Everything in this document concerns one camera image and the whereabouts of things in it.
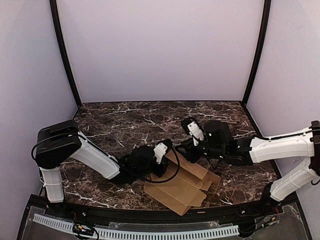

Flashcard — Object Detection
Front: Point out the brown cardboard paper box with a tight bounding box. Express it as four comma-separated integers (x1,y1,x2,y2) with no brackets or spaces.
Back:
144,150,221,216

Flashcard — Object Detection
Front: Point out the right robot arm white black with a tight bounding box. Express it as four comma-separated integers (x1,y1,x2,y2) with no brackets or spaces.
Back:
175,117,320,203

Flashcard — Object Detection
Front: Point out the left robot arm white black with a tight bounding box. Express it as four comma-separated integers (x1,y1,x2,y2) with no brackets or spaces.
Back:
31,120,173,204

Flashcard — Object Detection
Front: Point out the right small circuit board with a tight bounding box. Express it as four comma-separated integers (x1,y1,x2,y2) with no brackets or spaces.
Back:
261,216,279,228

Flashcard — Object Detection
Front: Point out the small green circuit board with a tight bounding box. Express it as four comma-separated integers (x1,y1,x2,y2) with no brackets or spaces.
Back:
72,223,95,236

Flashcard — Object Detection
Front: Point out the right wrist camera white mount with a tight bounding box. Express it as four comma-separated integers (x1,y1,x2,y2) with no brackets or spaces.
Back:
181,117,205,147

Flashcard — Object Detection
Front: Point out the black front table rail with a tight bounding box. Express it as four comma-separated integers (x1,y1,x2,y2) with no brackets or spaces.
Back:
44,199,276,226

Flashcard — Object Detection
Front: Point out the white slotted cable duct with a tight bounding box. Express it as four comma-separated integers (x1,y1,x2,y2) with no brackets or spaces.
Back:
32,213,240,240

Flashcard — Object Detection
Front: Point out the black right frame post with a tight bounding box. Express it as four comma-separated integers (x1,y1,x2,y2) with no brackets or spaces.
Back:
241,0,272,106

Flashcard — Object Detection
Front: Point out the black frame post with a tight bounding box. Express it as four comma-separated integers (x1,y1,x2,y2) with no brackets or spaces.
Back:
241,0,272,106
49,0,82,108

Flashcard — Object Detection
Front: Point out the black left frame post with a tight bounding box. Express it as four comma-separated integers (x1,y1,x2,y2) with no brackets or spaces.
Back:
49,0,82,108

